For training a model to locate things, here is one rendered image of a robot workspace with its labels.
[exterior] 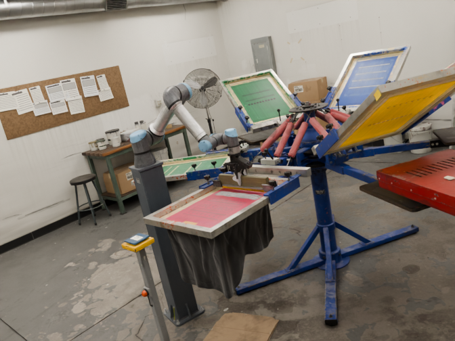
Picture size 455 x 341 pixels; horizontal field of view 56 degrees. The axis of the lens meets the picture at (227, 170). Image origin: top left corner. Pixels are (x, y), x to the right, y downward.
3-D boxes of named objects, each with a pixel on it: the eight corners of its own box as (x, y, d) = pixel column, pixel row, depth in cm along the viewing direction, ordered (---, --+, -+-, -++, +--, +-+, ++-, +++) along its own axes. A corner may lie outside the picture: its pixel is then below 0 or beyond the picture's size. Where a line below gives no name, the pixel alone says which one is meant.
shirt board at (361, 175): (481, 201, 214) (481, 187, 212) (414, 225, 205) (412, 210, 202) (338, 155, 339) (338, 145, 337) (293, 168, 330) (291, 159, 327)
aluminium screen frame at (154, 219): (212, 239, 215) (210, 232, 214) (144, 223, 256) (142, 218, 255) (298, 184, 268) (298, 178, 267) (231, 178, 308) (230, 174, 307)
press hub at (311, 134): (340, 277, 331) (315, 105, 295) (298, 267, 358) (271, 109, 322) (363, 254, 357) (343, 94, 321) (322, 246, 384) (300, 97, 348)
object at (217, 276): (230, 300, 237) (214, 230, 226) (178, 282, 268) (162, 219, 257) (233, 298, 239) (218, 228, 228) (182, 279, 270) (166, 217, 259)
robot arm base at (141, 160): (131, 166, 297) (127, 153, 295) (151, 160, 305) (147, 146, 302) (139, 168, 285) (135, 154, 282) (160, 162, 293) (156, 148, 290)
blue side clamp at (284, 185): (271, 205, 247) (269, 193, 245) (265, 203, 250) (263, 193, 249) (300, 186, 267) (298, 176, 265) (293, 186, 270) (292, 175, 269)
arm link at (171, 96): (160, 84, 259) (212, 146, 254) (172, 82, 268) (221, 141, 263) (152, 97, 266) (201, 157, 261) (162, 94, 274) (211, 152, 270)
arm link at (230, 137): (227, 128, 272) (238, 127, 267) (230, 145, 275) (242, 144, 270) (221, 131, 265) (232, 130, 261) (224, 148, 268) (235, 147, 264)
